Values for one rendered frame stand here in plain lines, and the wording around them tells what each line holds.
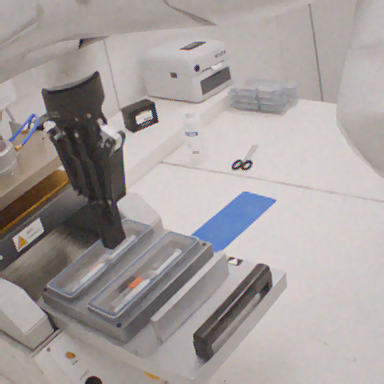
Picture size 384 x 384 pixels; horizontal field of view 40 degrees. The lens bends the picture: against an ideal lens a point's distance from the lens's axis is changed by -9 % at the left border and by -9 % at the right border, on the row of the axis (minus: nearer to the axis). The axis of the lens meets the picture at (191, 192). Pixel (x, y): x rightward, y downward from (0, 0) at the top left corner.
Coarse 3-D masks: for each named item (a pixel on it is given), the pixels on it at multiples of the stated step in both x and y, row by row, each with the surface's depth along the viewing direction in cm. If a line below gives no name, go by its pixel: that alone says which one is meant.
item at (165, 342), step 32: (224, 256) 76; (192, 288) 71; (224, 288) 75; (64, 320) 75; (160, 320) 67; (192, 320) 71; (256, 320) 72; (128, 352) 68; (160, 352) 67; (192, 352) 66; (224, 352) 67
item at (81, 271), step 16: (128, 224) 87; (144, 224) 86; (128, 240) 83; (80, 256) 81; (96, 256) 81; (112, 256) 80; (64, 272) 79; (80, 272) 78; (96, 272) 78; (64, 288) 75
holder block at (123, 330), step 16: (144, 240) 84; (128, 256) 81; (192, 256) 79; (208, 256) 81; (112, 272) 79; (176, 272) 76; (192, 272) 78; (96, 288) 76; (160, 288) 74; (176, 288) 76; (48, 304) 78; (64, 304) 74; (80, 304) 73; (144, 304) 72; (160, 304) 74; (80, 320) 74; (96, 320) 70; (128, 320) 69; (144, 320) 71; (112, 336) 70; (128, 336) 69
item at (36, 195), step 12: (48, 180) 92; (60, 180) 91; (36, 192) 89; (48, 192) 89; (12, 204) 88; (24, 204) 87; (36, 204) 86; (0, 216) 85; (12, 216) 84; (24, 216) 84; (0, 228) 82
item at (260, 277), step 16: (256, 272) 71; (240, 288) 69; (256, 288) 70; (224, 304) 67; (240, 304) 67; (208, 320) 65; (224, 320) 65; (192, 336) 63; (208, 336) 63; (208, 352) 64
